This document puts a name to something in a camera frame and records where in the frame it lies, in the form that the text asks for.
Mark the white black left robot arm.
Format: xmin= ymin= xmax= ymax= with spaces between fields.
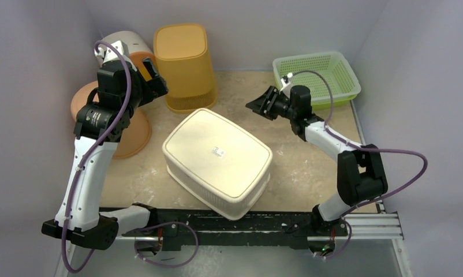
xmin=41 ymin=58 xmax=168 ymax=250

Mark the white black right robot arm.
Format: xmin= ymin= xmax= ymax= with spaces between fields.
xmin=245 ymin=85 xmax=388 ymax=235

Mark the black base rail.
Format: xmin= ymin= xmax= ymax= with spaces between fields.
xmin=123 ymin=208 xmax=349 ymax=252

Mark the peach plastic bucket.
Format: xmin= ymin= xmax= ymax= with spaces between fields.
xmin=70 ymin=81 xmax=152 ymax=159

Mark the yellow orange slatted bin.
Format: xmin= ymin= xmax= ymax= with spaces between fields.
xmin=153 ymin=23 xmax=218 ymax=113

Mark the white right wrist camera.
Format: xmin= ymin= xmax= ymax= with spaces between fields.
xmin=280 ymin=72 xmax=294 ymax=94

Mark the cream perforated laundry basket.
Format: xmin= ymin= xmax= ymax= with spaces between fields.
xmin=162 ymin=108 xmax=273 ymax=220

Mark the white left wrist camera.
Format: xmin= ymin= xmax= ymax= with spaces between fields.
xmin=94 ymin=40 xmax=133 ymax=66

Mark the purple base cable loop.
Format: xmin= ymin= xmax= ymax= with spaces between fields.
xmin=133 ymin=220 xmax=199 ymax=269

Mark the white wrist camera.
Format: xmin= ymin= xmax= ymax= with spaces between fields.
xmin=280 ymin=72 xmax=294 ymax=94
xmin=94 ymin=40 xmax=133 ymax=66

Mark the green perforated plastic basket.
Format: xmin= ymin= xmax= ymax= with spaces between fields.
xmin=272 ymin=51 xmax=361 ymax=110

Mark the aluminium extrusion frame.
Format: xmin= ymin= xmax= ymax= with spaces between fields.
xmin=60 ymin=120 xmax=402 ymax=274

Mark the round drawer cabinet white orange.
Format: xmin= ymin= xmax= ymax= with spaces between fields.
xmin=102 ymin=31 xmax=156 ymax=81

